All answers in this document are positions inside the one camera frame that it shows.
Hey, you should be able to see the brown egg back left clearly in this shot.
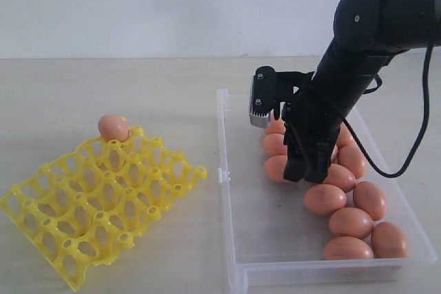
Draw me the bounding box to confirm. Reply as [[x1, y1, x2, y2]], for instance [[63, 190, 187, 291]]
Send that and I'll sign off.
[[262, 133, 287, 157]]

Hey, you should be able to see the brown egg second row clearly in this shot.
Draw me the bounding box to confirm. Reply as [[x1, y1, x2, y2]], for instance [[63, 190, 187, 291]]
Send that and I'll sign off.
[[328, 207, 373, 240]]

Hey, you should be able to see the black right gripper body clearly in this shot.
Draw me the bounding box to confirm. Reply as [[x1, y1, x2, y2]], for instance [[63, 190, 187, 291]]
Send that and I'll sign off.
[[275, 72, 340, 160]]

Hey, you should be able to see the brown egg under gripper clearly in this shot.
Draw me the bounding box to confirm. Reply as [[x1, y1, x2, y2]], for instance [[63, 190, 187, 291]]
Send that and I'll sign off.
[[323, 163, 357, 193]]

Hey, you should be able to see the brown egg front left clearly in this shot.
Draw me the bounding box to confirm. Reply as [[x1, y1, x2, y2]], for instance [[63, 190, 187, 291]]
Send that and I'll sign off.
[[324, 236, 373, 260]]

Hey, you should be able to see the black camera cable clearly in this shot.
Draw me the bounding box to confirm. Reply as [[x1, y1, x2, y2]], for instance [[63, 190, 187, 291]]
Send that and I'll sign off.
[[309, 0, 435, 178]]

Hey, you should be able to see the brown egg middle right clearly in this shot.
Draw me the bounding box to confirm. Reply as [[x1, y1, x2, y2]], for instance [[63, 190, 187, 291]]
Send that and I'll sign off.
[[353, 181, 387, 221]]

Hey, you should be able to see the brown egg front right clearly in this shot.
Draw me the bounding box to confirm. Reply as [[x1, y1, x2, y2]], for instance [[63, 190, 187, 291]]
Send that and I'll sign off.
[[371, 222, 409, 258]]

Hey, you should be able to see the yellow plastic egg tray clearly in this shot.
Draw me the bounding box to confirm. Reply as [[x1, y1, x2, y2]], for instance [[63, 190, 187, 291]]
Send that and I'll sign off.
[[1, 126, 207, 290]]

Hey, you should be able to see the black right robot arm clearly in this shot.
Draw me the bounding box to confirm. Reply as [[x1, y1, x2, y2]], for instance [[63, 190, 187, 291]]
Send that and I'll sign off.
[[277, 0, 440, 184]]

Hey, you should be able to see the brown egg left side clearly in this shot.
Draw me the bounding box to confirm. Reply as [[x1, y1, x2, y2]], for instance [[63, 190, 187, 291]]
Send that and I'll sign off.
[[264, 155, 287, 183]]

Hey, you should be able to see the brown egg right back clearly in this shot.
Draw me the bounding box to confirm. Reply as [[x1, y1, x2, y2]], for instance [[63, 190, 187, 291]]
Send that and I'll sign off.
[[338, 145, 367, 179]]

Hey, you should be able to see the brown egg middle left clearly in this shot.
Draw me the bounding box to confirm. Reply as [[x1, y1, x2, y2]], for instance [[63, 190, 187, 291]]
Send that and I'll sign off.
[[304, 184, 347, 216]]

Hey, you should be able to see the clear plastic bin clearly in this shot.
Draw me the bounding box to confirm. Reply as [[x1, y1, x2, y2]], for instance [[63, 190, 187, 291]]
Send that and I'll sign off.
[[217, 90, 437, 293]]

